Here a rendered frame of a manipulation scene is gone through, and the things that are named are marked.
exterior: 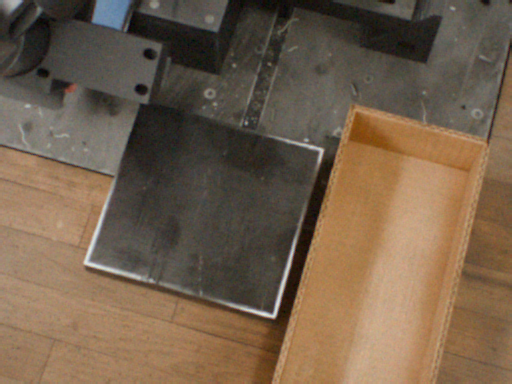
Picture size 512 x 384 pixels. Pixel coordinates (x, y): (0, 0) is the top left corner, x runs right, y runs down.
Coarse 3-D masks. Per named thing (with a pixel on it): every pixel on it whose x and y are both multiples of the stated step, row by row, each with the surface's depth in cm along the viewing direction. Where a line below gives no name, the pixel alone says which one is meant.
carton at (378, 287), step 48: (384, 144) 95; (432, 144) 92; (480, 144) 89; (336, 192) 94; (384, 192) 94; (432, 192) 94; (336, 240) 93; (384, 240) 93; (432, 240) 93; (336, 288) 91; (384, 288) 91; (432, 288) 91; (288, 336) 83; (336, 336) 90; (384, 336) 90; (432, 336) 88
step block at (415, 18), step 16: (432, 0) 92; (416, 16) 93; (432, 16) 91; (368, 32) 99; (384, 32) 96; (400, 32) 95; (416, 32) 94; (432, 32) 94; (368, 48) 99; (384, 48) 99; (400, 48) 98; (416, 48) 97
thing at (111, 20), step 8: (104, 0) 91; (112, 0) 91; (120, 0) 91; (128, 0) 91; (96, 8) 91; (104, 8) 91; (112, 8) 91; (120, 8) 91; (96, 16) 91; (104, 16) 91; (112, 16) 91; (120, 16) 91; (104, 24) 90; (112, 24) 90; (120, 24) 90
